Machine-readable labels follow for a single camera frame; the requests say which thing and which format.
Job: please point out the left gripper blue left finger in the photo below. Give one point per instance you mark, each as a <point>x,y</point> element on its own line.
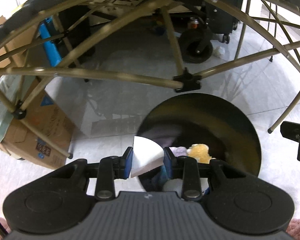
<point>127,159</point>

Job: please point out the black trash bin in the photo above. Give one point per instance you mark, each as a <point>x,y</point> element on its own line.
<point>198,118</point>

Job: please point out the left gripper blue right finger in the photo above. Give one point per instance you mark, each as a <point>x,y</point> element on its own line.
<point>169,162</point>

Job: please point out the black suitcase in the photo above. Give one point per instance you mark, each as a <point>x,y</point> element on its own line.
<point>196,42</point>

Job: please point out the yellow blue plush toy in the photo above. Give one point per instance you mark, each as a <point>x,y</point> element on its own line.
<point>200,152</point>

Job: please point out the folding camp table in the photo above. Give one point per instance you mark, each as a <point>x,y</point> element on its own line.
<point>107,113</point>

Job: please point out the lined cardboard trash box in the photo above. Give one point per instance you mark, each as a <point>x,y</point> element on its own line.
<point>46,116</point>

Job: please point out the lavender fluffy headband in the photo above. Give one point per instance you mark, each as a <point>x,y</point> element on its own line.
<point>179,151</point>

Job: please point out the small white foam wedge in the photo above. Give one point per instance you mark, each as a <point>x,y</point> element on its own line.
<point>147,155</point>

